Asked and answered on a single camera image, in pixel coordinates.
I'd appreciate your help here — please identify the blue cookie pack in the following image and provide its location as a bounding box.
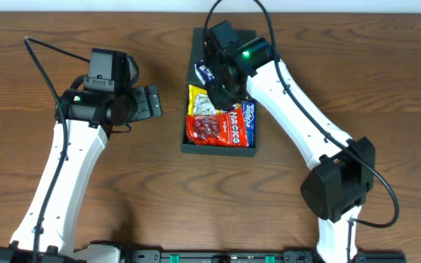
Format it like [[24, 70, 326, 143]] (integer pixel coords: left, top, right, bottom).
[[246, 129, 254, 148]]

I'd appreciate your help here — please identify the red Hacks candy bag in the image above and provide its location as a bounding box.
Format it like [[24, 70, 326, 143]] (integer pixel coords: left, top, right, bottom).
[[186, 108, 249, 148]]

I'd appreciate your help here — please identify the right black cable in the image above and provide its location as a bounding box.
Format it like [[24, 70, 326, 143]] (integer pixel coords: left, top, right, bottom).
[[202, 0, 401, 263]]

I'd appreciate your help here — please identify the dark green open box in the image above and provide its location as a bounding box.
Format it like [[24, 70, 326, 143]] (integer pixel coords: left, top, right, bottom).
[[180, 28, 257, 158]]

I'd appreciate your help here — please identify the black mounting rail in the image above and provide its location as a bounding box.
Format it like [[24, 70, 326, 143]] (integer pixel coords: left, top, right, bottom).
[[86, 240, 407, 263]]

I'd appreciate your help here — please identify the dark purple chocolate bar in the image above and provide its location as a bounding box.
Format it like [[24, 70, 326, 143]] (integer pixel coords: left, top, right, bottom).
[[194, 61, 215, 85]]

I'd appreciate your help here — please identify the yellow Hacks candy bag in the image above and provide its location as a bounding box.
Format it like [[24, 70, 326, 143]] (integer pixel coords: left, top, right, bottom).
[[187, 85, 240, 116]]

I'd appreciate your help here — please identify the black cable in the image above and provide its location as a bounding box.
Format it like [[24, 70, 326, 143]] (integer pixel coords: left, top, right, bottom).
[[202, 0, 401, 263], [23, 36, 91, 263]]

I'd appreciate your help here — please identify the blue Eclipse mint tin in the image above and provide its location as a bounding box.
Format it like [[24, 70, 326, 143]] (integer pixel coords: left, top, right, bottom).
[[242, 102, 256, 132]]

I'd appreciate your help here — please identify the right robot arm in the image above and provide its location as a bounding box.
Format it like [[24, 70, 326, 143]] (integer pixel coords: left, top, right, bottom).
[[200, 21, 375, 262]]

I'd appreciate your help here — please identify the left black cable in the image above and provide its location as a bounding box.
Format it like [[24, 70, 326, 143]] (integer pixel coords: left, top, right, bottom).
[[23, 36, 91, 263]]

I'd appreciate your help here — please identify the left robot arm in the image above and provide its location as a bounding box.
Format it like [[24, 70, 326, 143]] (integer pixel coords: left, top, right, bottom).
[[0, 48, 162, 262]]

